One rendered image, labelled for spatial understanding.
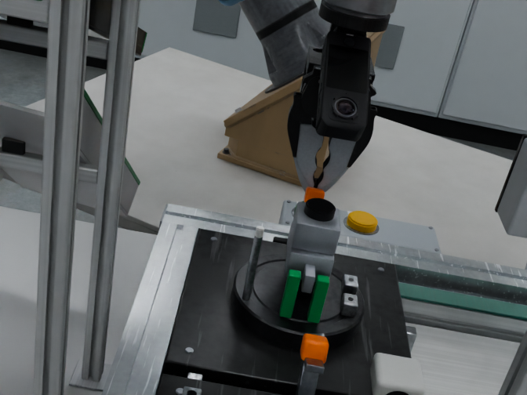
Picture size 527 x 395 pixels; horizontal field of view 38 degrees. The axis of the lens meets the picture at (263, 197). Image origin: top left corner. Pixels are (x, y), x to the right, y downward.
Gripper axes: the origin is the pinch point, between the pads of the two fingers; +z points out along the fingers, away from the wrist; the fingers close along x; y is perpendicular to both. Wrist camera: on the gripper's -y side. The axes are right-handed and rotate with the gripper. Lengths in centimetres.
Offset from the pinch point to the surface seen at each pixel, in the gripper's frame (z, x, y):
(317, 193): -0.9, -0.1, -2.4
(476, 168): 20, -37, 61
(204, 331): 9.2, 9.0, -16.0
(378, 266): 9.2, -9.7, 1.3
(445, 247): 20.3, -25.5, 28.3
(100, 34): -17.4, 22.0, -12.9
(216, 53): 85, 32, 293
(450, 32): 51, -79, 291
